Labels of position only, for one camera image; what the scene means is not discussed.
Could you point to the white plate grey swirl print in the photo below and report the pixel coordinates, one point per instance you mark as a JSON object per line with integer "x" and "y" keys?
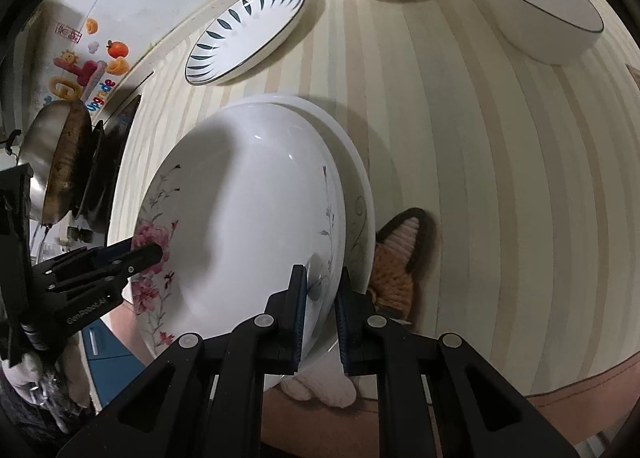
{"x": 357, "y": 208}

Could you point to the white plate blue leaf pattern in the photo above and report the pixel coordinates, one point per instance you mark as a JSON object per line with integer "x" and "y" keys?
{"x": 240, "y": 38}

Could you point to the white floral plate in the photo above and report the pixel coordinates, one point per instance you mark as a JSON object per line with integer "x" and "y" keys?
{"x": 240, "y": 198}

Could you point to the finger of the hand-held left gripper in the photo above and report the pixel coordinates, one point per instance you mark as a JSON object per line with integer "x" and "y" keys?
{"x": 119, "y": 248}
{"x": 145, "y": 258}

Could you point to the steel wok lid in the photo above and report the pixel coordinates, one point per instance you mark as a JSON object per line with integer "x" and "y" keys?
{"x": 40, "y": 148}

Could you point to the colourful wall stickers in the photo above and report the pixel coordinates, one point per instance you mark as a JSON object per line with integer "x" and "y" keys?
{"x": 85, "y": 71}

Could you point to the blue cabinet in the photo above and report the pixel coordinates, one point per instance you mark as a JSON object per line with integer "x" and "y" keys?
{"x": 112, "y": 363}

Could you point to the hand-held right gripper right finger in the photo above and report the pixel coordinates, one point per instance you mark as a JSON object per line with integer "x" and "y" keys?
{"x": 342, "y": 328}

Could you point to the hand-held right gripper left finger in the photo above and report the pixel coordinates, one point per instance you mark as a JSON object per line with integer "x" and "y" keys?
{"x": 298, "y": 310}

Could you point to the black induction cooktop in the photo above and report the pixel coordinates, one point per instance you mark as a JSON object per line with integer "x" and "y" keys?
{"x": 107, "y": 163}

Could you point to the white bowl thin dark rim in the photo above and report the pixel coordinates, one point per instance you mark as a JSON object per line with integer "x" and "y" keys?
{"x": 540, "y": 13}

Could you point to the striped cat print table mat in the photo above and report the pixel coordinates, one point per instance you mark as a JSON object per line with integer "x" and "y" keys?
{"x": 450, "y": 138}

